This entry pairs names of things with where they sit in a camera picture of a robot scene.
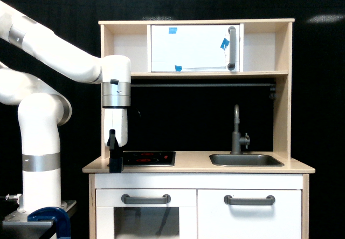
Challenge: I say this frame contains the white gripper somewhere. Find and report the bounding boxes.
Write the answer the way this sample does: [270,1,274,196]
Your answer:
[103,108,128,173]

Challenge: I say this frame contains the white microwave door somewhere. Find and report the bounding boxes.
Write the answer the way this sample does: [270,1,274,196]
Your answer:
[150,24,243,72]

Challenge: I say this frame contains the grey microwave door handle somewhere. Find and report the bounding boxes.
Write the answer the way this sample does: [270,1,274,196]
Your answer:
[227,26,236,71]

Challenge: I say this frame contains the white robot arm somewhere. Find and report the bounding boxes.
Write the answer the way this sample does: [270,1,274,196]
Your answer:
[1,3,131,213]

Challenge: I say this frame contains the white lower oven door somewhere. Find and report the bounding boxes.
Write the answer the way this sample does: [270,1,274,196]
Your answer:
[95,189,197,238]

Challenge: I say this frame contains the white cabinet door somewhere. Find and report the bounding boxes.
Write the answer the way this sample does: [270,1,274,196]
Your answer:
[197,189,302,238]

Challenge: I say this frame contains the black toy stovetop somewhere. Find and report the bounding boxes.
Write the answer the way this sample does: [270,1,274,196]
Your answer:
[123,151,176,167]

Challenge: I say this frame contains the blue c-clamp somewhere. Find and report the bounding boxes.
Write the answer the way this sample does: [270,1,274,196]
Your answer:
[27,207,72,239]

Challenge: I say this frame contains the blue tape piece bottom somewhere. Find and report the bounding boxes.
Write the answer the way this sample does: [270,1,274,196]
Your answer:
[175,65,182,72]

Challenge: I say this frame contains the blue tape piece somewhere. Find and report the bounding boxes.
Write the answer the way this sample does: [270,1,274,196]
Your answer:
[175,65,182,72]
[220,38,230,51]
[169,27,177,34]

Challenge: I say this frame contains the grey toy sink basin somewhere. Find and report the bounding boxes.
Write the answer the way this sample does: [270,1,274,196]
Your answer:
[209,154,284,167]

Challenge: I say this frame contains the grey toy faucet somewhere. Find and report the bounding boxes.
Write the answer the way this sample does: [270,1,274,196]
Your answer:
[231,105,250,155]

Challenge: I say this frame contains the blue tape piece top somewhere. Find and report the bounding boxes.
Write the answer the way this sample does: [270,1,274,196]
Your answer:
[169,27,177,34]

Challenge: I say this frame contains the blue tape piece right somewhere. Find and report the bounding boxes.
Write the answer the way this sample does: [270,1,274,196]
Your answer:
[220,38,230,51]

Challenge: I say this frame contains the grey oven door handle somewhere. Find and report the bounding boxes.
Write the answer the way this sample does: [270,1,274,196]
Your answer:
[121,194,171,204]

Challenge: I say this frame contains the grey hanging rail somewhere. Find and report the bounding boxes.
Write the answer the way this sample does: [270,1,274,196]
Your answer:
[131,83,272,87]

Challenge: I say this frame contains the silver cable connector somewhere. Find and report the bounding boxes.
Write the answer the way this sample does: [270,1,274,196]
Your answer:
[5,194,22,204]

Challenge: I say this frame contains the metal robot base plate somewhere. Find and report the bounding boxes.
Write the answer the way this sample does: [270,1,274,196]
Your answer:
[2,200,78,239]

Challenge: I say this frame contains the grey cabinet door handle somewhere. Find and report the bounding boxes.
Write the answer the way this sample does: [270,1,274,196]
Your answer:
[224,195,275,206]

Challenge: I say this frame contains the grey rail hooks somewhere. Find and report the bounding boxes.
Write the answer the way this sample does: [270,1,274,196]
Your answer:
[270,83,277,100]

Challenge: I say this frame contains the wooden toy kitchen frame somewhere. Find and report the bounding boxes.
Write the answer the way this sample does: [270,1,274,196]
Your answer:
[83,18,315,238]

